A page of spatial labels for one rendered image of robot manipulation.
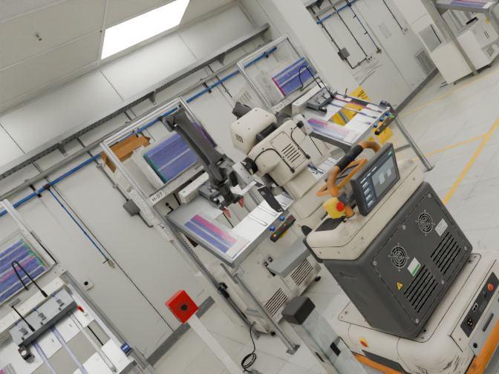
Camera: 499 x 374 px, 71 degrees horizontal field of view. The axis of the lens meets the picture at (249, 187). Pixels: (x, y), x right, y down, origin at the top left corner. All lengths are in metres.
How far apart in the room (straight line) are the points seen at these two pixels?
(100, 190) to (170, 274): 1.20
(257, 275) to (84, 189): 2.23
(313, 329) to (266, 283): 2.33
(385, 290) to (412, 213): 0.34
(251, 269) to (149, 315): 1.75
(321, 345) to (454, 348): 1.18
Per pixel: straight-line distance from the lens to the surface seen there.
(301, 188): 1.71
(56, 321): 2.48
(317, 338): 0.44
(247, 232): 2.43
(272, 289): 2.78
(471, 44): 6.31
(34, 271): 2.55
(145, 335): 4.18
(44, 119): 4.37
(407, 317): 1.53
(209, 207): 2.67
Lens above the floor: 1.28
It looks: 6 degrees down
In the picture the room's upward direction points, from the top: 37 degrees counter-clockwise
